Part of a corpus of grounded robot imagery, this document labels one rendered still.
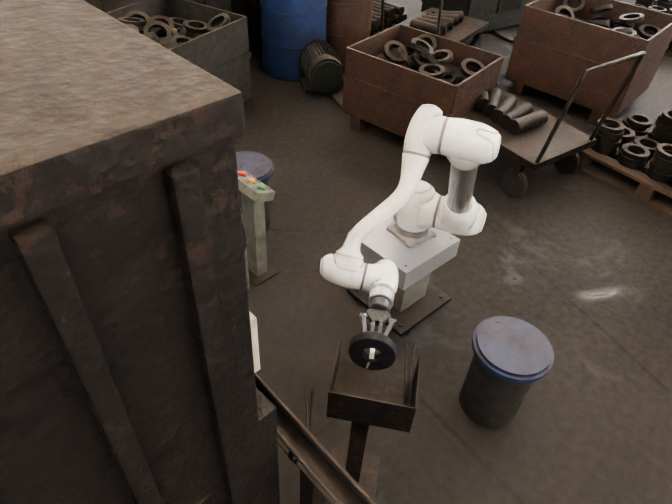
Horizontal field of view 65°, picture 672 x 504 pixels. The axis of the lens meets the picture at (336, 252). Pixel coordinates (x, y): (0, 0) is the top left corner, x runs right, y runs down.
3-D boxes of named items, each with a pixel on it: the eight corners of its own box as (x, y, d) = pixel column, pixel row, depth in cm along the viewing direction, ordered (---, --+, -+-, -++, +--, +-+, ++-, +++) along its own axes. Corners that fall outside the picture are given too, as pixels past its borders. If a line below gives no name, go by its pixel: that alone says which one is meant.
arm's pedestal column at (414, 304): (397, 260, 308) (405, 218, 287) (451, 300, 287) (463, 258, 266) (347, 291, 287) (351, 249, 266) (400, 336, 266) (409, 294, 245)
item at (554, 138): (589, 184, 378) (650, 51, 314) (530, 213, 349) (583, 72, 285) (471, 114, 448) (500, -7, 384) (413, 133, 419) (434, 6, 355)
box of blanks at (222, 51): (164, 166, 367) (142, 56, 315) (80, 131, 395) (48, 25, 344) (254, 110, 434) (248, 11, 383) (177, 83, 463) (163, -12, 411)
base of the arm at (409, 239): (408, 213, 269) (409, 204, 266) (437, 236, 255) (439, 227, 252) (380, 224, 261) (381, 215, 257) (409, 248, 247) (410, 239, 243)
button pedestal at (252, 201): (259, 288, 285) (253, 196, 244) (232, 265, 297) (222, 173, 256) (282, 275, 294) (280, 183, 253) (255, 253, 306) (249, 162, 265)
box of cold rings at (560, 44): (643, 100, 487) (683, 16, 437) (609, 131, 440) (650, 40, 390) (540, 65, 536) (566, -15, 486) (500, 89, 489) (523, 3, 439)
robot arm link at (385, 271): (392, 306, 193) (357, 297, 193) (396, 278, 205) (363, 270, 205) (400, 285, 186) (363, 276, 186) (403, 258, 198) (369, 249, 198)
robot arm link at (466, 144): (441, 204, 254) (487, 215, 249) (432, 234, 249) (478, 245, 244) (447, 104, 184) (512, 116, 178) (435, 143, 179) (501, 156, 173)
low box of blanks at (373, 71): (485, 131, 428) (507, 51, 384) (439, 168, 384) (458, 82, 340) (390, 95, 468) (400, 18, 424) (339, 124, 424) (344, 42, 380)
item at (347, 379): (387, 510, 202) (416, 408, 154) (320, 496, 205) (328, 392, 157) (392, 460, 217) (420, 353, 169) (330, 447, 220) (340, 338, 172)
